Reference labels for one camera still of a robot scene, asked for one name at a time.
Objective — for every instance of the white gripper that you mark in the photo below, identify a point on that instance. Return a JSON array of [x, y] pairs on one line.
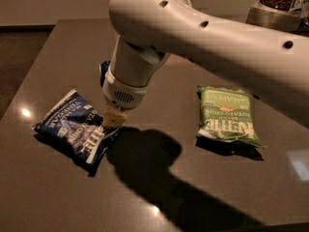
[[122, 92]]

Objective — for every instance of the blue Kettle chip bag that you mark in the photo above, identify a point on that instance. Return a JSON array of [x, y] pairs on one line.
[[76, 129]]

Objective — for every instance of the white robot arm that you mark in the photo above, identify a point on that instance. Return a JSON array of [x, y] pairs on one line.
[[271, 65]]

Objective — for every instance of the blue Pepsi can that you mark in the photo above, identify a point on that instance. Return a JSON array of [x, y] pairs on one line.
[[103, 69]]

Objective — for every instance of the green Kettle chip bag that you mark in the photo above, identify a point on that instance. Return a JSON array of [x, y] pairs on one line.
[[225, 116]]

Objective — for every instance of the metal dispenser base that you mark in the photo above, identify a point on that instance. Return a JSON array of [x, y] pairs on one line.
[[264, 16]]

